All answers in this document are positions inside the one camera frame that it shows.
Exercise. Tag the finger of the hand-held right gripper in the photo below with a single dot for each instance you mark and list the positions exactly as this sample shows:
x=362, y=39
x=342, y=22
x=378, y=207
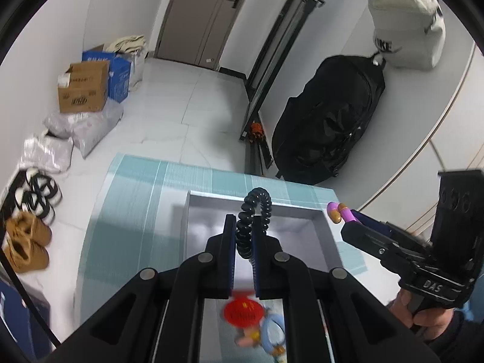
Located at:
x=382, y=230
x=363, y=236

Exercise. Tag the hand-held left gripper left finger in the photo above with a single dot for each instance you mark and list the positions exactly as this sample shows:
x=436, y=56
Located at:
x=230, y=257

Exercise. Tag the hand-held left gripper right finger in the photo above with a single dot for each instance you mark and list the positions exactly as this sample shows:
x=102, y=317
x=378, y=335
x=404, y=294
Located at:
x=256, y=257

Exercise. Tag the purple orange hair clip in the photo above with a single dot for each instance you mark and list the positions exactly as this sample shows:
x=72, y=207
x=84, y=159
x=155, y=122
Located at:
x=338, y=213

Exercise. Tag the white box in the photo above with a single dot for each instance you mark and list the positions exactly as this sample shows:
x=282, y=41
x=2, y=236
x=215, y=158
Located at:
x=291, y=227

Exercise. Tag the red round badge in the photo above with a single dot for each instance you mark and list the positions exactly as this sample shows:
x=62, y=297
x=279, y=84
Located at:
x=242, y=312

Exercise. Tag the small cartoon doll figure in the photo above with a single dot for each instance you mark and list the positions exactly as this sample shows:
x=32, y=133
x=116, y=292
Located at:
x=272, y=329

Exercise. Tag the person's right forearm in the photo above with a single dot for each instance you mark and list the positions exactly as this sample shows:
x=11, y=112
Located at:
x=467, y=336

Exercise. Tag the person's right hand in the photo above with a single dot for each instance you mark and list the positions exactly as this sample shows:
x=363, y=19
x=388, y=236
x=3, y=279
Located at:
x=431, y=321

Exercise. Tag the teal checked table cloth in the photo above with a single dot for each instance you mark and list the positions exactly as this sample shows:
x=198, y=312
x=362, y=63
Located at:
x=132, y=215

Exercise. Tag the large black backpack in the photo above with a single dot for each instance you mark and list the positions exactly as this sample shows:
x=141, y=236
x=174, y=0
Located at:
x=325, y=121

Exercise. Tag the small orange toy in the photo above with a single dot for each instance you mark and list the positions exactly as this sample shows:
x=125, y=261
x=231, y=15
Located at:
x=256, y=131

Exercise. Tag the grey plastic parcel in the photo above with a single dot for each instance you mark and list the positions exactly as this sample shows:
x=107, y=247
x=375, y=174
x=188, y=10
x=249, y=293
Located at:
x=96, y=130
x=49, y=153
x=60, y=124

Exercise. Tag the brown suede shoe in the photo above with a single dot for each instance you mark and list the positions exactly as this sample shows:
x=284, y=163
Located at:
x=32, y=228
x=24, y=253

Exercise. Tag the white plastic bag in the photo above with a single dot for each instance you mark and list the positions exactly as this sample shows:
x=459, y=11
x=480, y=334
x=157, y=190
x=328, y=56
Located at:
x=137, y=70

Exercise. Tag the white canvas bag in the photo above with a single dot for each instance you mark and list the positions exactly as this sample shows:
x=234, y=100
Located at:
x=408, y=22

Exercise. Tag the blue cardboard box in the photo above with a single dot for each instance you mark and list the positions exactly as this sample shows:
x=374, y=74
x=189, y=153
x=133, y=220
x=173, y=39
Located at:
x=120, y=77

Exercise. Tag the dark blue box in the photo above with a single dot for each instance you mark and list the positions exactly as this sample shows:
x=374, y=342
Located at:
x=22, y=310

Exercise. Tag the brown cardboard box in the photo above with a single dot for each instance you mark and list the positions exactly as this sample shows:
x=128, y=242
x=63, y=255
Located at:
x=83, y=90

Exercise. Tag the cream tote bag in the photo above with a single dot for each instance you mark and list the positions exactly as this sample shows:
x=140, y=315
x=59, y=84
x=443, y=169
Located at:
x=128, y=43

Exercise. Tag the grey brown door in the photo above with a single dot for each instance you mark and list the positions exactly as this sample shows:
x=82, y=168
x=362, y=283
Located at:
x=196, y=15

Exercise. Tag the black sliding door frame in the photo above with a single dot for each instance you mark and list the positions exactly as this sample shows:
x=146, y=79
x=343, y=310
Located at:
x=272, y=64

